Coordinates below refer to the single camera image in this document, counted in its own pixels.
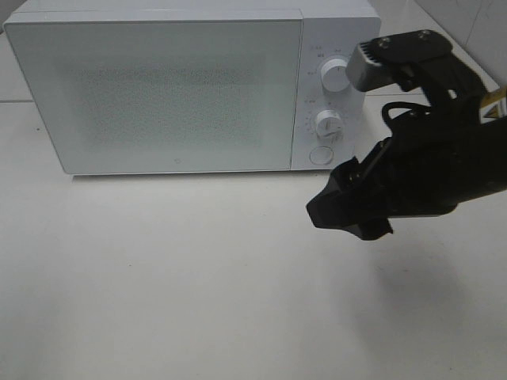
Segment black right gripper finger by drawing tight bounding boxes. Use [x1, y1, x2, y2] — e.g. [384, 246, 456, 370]
[306, 157, 380, 230]
[345, 218, 393, 241]

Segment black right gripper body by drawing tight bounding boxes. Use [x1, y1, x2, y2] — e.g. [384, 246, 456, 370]
[356, 90, 506, 219]

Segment round white door button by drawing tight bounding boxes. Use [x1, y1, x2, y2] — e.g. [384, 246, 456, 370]
[309, 146, 334, 165]

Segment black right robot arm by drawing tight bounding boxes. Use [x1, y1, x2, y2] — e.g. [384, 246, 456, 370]
[306, 88, 506, 241]

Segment upper white power knob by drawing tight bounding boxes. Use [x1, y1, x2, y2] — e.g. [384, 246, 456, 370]
[320, 58, 349, 93]

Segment white microwave oven body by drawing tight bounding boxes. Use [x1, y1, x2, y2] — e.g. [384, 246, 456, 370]
[3, 1, 381, 174]

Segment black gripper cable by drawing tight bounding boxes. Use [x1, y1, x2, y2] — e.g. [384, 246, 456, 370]
[380, 101, 433, 127]

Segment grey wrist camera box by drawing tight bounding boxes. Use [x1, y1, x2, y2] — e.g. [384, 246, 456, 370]
[345, 29, 452, 93]

